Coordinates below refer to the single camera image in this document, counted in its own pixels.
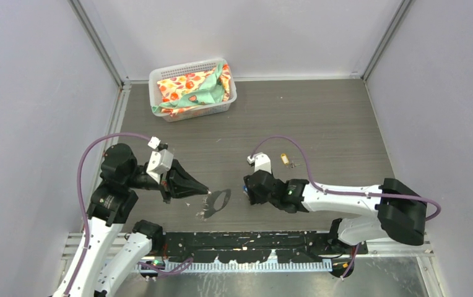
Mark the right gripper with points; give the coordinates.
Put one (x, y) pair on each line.
(255, 198)

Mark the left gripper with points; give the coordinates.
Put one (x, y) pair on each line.
(177, 182)

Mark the metal key organizer plate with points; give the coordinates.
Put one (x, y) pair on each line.
(213, 203)

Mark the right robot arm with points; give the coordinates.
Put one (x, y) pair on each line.
(390, 210)

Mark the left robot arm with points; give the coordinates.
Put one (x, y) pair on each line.
(110, 205)

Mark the yellow tagged key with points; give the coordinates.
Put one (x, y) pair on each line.
(287, 162)

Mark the floral cloth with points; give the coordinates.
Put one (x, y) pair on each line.
(195, 89)

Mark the white plastic basket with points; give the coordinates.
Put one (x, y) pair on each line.
(155, 96)

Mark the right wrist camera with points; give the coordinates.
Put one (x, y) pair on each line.
(260, 162)

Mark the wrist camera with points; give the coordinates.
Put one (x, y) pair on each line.
(160, 161)
(260, 162)

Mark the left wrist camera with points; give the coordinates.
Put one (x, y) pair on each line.
(160, 161)

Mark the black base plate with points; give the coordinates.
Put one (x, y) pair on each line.
(250, 247)

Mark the white cable duct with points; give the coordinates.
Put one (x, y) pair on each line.
(259, 267)

